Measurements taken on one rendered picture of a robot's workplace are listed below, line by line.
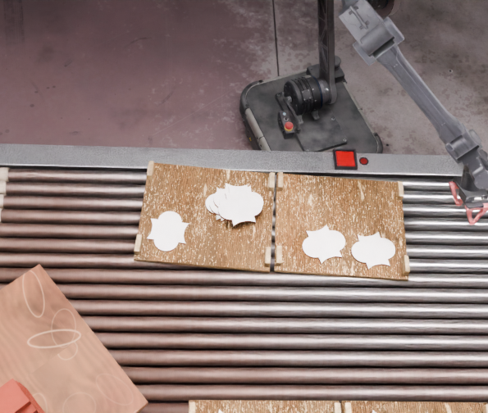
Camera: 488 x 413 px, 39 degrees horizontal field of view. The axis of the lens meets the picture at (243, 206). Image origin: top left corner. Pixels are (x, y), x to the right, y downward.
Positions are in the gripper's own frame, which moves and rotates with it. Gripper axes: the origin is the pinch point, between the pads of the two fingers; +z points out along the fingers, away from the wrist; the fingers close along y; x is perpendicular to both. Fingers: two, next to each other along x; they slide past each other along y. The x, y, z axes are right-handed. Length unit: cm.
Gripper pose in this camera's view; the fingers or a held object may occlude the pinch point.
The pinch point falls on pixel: (465, 212)
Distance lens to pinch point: 210.2
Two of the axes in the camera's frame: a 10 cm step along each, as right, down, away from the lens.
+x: -9.9, 1.0, -1.1
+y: -1.4, -5.6, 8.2
